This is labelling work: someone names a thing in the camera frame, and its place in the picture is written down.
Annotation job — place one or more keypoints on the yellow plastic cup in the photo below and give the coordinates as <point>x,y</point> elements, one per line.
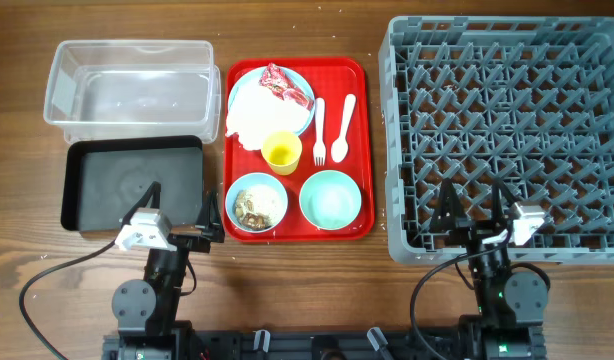
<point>282,151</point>

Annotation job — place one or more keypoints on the mint green bowl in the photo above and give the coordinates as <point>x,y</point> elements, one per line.
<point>330,200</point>

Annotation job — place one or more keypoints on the white plastic spoon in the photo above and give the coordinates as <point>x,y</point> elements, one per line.
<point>339,148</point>

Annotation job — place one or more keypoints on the white plastic fork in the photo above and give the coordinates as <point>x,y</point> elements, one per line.
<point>319,148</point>

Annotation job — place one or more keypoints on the light blue plate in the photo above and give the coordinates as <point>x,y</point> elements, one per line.
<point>247,82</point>

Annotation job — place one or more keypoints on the red snack wrapper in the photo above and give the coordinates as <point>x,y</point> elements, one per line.
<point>276,80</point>

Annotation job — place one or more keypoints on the blue bowl with food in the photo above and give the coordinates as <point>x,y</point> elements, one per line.
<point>256,202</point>

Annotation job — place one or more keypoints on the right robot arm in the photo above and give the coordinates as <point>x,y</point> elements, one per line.
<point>511,297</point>

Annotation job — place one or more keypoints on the black plastic tray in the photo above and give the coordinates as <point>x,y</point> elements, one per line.
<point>105,178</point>

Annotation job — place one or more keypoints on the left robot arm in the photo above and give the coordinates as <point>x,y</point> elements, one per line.
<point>146,308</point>

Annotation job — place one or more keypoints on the red serving tray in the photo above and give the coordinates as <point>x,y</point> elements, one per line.
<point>329,78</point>

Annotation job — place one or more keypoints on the clear plastic bin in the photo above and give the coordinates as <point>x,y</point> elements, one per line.
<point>114,89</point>

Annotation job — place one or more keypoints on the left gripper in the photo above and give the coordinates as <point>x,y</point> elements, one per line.
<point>209,222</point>

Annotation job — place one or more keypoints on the white napkin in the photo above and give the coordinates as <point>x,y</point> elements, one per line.
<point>256,113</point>

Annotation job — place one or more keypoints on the grey dishwasher rack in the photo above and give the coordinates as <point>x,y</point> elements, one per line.
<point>527,100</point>

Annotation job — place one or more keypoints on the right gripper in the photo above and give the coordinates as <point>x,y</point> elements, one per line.
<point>452,213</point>

